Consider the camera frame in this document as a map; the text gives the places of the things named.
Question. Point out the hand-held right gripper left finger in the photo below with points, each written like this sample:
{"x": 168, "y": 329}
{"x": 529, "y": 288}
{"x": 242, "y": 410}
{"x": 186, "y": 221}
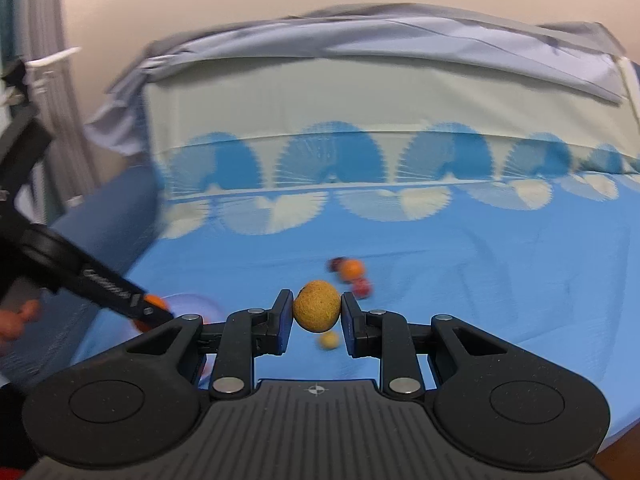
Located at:
{"x": 285, "y": 321}

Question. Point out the yellow-green round fruit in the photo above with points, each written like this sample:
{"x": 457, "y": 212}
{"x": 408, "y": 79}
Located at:
{"x": 329, "y": 340}

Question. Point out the lilac round plate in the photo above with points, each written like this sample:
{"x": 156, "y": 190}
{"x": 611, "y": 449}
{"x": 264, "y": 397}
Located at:
{"x": 197, "y": 306}

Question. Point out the grey cloth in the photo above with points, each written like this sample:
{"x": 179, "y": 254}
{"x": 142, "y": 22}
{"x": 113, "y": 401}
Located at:
{"x": 380, "y": 35}

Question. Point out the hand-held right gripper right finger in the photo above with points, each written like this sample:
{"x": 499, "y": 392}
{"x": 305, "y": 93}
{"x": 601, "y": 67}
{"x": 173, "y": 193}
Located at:
{"x": 348, "y": 326}

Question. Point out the grey curtain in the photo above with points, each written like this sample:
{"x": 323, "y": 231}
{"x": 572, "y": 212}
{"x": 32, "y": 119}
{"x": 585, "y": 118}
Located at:
{"x": 45, "y": 20}

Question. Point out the small orange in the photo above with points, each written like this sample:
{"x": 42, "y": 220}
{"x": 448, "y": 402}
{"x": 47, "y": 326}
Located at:
{"x": 158, "y": 302}
{"x": 353, "y": 269}

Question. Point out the blue fan-print blanket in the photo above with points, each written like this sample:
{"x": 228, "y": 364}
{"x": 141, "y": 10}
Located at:
{"x": 450, "y": 240}

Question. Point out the tan round potato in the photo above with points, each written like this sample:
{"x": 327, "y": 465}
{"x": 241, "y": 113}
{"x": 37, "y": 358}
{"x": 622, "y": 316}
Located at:
{"x": 316, "y": 307}

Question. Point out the dark red date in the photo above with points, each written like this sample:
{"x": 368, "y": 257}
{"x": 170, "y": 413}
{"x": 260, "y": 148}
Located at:
{"x": 336, "y": 263}

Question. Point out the person's left hand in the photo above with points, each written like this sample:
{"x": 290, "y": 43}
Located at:
{"x": 15, "y": 321}

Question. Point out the red bumpy fruit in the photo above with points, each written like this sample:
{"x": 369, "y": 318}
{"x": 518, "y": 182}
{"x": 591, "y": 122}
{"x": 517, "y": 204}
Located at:
{"x": 361, "y": 288}

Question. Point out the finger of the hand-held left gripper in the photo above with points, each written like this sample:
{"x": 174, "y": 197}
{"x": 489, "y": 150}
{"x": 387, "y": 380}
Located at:
{"x": 115, "y": 290}

